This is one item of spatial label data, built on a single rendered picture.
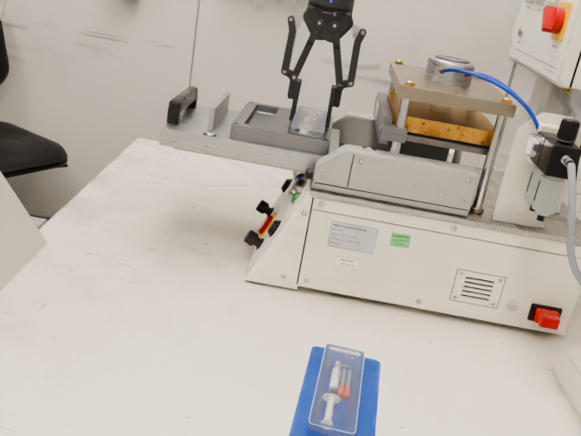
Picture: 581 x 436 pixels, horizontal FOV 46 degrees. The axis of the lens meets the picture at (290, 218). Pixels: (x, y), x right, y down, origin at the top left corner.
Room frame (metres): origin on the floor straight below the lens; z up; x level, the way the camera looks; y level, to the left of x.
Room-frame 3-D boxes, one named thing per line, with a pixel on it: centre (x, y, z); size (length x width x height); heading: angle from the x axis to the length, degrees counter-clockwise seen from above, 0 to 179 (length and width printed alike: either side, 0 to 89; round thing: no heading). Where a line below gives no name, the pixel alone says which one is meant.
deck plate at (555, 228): (1.18, -0.26, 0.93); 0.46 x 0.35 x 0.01; 89
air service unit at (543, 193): (0.95, -0.35, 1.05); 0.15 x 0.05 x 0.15; 179
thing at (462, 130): (1.17, -0.22, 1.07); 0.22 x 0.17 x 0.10; 179
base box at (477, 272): (1.16, -0.21, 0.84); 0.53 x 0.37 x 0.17; 89
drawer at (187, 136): (1.18, 0.09, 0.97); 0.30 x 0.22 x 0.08; 89
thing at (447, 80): (1.16, -0.25, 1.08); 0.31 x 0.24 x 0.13; 179
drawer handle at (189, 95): (1.19, 0.22, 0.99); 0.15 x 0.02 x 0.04; 179
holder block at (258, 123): (1.18, 0.04, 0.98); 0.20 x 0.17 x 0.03; 179
